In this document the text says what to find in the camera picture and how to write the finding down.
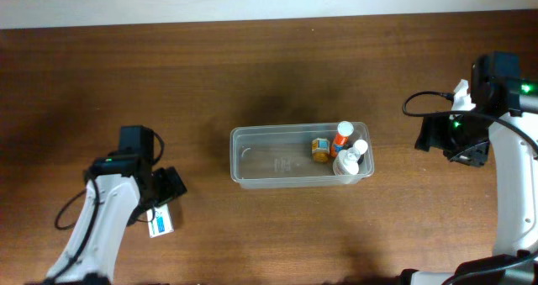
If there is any Tiger Balm jar gold lid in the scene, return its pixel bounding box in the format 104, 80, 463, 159
311, 138, 330, 163

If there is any white pump lotion bottle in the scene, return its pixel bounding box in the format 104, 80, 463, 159
333, 147, 361, 176

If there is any white Panadol medicine box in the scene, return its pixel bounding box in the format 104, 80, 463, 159
146, 204, 174, 238

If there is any clear plastic container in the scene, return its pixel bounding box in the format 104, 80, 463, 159
229, 123, 375, 189

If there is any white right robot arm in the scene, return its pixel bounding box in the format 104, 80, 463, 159
400, 79, 537, 284

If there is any dark syrup bottle white cap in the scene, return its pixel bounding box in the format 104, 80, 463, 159
353, 140, 369, 165

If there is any orange tube white cap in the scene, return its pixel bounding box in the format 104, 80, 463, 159
330, 121, 354, 157

